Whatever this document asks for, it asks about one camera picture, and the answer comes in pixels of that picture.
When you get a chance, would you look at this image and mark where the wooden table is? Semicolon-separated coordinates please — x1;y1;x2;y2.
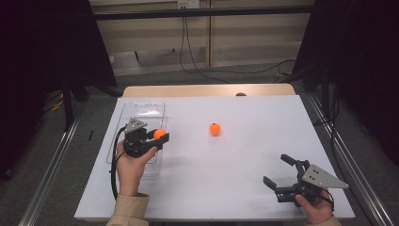
121;83;296;98

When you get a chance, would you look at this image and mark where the person's right hand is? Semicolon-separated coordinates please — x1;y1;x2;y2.
295;190;334;226

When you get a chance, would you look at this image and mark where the black hanging cable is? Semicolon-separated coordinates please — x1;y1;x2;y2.
179;16;233;85
184;16;296;75

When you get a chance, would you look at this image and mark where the left hand-held gripper black cable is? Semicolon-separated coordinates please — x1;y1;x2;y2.
110;125;127;201

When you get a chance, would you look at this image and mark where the black metal stand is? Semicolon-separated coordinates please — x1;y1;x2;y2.
321;67;332;121
61;74;75;133

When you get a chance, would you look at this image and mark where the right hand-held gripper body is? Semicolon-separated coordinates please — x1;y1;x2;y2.
273;159;350;209

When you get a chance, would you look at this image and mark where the clear plastic tray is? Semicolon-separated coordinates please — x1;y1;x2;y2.
106;102;168;177

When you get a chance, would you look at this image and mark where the white table sheet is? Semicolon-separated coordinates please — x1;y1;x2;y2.
73;94;356;220

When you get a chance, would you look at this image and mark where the black curtain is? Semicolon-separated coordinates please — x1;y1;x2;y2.
291;0;399;166
0;0;118;181

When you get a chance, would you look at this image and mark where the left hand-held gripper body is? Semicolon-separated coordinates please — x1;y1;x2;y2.
122;117;159;159

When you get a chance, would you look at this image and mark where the black horizontal bar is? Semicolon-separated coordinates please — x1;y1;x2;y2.
93;5;315;22

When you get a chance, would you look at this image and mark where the right hand-held gripper black cable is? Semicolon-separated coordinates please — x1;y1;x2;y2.
321;187;336;212

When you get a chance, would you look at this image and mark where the yellow cable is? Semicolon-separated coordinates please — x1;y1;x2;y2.
46;90;64;112

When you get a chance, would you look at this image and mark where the orange ball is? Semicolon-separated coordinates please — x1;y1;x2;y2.
152;128;168;140
209;122;222;137

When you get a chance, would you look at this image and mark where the person's left hand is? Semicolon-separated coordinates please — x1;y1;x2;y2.
116;140;158;198

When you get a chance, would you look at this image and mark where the white wall socket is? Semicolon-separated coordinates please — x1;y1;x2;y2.
177;0;200;9

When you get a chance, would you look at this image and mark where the aluminium floor rail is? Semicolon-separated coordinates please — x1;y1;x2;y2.
18;114;82;226
305;93;395;226

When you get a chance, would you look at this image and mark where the hand-held gripper black cable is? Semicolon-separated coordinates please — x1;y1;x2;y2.
110;125;127;201
321;187;336;212

